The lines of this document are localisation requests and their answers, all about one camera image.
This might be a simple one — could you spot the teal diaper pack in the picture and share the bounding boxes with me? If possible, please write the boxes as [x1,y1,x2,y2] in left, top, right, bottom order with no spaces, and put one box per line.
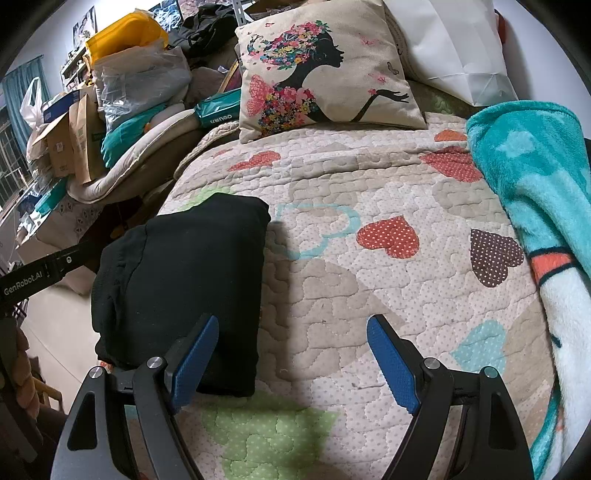
[100,104,167,168]

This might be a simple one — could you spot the beige padded mat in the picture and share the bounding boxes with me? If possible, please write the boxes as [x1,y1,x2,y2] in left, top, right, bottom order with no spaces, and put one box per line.
[67,108,204,204]

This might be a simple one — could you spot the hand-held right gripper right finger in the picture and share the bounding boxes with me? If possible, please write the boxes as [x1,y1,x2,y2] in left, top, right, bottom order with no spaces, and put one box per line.
[367,315,534,480]

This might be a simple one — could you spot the black pants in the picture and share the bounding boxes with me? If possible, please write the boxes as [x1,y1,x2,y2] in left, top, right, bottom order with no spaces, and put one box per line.
[91,193,271,398]

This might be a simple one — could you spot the teal tissue pack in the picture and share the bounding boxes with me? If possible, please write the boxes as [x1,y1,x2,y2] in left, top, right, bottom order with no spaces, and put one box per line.
[194,89,243,130]

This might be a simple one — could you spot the wall poster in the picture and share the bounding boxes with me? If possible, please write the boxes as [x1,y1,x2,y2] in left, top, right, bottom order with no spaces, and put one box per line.
[74,7,98,47]

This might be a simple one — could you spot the small teal packet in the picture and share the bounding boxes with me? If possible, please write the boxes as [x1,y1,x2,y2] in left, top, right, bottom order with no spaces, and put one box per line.
[34,178,70,215]

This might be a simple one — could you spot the beige patterned cloth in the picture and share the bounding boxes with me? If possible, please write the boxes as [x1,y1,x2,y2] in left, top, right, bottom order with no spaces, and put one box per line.
[34,194,107,296]

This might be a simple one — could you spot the teal curtain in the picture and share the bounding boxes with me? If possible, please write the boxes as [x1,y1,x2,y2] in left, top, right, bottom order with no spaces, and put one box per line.
[2,60,42,153]

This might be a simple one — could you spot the black bag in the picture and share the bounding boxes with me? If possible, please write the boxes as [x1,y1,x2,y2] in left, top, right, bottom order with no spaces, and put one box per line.
[178,4,241,58]

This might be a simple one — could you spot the blue box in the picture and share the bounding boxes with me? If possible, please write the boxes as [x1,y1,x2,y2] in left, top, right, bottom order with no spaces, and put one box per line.
[41,90,84,121]

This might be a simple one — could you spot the white paper bag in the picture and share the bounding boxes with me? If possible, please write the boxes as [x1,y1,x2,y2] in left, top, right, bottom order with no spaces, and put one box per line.
[383,0,520,107]

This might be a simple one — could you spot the yellow bag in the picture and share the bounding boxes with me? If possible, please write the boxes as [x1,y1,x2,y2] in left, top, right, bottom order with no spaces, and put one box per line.
[85,10,169,65]

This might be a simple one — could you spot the floral silhouette printed cushion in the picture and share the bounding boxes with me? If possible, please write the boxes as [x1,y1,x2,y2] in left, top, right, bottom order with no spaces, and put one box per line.
[235,0,428,144]

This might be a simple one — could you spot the olive green quilted cover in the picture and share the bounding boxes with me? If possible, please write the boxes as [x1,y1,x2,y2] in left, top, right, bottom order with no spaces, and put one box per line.
[416,80,476,116]

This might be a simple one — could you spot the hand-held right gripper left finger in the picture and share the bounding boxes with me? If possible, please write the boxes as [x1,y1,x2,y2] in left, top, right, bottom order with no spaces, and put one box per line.
[51,315,220,480]

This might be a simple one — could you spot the cardboard box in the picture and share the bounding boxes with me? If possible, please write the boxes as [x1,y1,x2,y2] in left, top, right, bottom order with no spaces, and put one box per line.
[28,111,75,178]

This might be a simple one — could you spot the heart patterned quilted bedspread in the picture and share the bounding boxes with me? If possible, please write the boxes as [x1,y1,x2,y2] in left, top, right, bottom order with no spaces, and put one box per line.
[124,111,561,480]

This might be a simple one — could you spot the clear plastic bag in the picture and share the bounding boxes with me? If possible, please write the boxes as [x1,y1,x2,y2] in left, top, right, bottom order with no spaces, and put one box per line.
[95,39,192,134]

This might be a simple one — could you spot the teal fleece blanket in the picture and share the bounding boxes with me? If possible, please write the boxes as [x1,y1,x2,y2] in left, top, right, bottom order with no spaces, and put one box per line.
[465,99,591,480]

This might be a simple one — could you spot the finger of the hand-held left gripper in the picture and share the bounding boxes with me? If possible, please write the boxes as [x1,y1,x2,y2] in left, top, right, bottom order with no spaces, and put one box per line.
[53,243,100,280]

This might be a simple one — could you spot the white plastic bag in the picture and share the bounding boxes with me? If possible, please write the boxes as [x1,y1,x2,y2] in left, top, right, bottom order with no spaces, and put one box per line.
[19,76,51,130]

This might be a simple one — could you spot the brown paper bag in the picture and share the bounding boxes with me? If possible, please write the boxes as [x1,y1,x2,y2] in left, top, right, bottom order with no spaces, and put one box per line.
[69,88,107,185]

